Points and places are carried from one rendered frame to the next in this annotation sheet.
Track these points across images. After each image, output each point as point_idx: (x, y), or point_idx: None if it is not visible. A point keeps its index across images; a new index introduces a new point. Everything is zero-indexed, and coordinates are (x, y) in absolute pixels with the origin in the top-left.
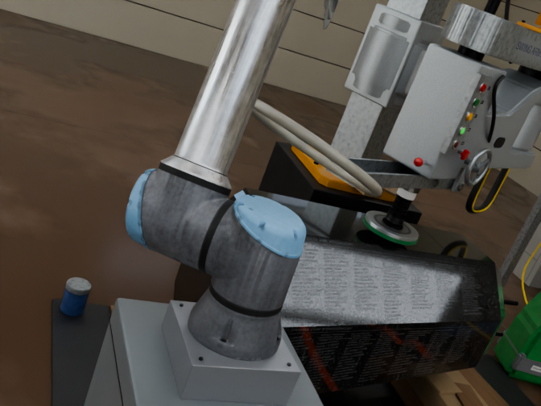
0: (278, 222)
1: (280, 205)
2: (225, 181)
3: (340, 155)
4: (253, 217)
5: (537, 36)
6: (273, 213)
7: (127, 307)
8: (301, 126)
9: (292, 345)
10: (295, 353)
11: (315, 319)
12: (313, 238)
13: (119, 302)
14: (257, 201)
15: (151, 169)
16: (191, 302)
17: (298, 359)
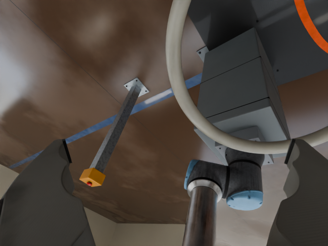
0: (247, 208)
1: (247, 199)
2: (218, 200)
3: (312, 146)
4: (236, 209)
5: None
6: (244, 204)
7: (199, 133)
8: (258, 153)
9: (277, 122)
10: (278, 126)
11: None
12: None
13: (195, 132)
14: (235, 202)
15: (185, 188)
16: (223, 145)
17: (280, 129)
